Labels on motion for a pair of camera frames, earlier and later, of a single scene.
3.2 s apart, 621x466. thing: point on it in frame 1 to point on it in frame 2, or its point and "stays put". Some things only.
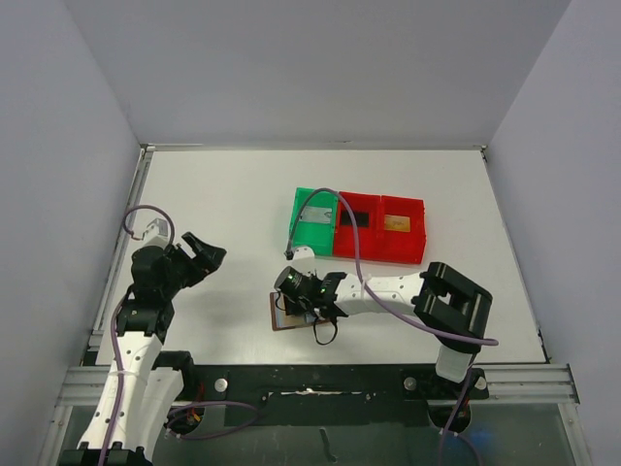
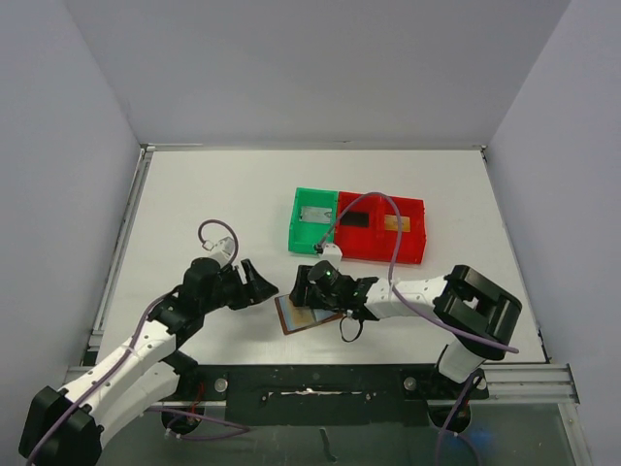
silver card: x=316 y=215 stays put
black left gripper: x=183 y=262 to x=241 y=283
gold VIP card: x=398 y=223 stays put
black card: x=361 y=218 stays put
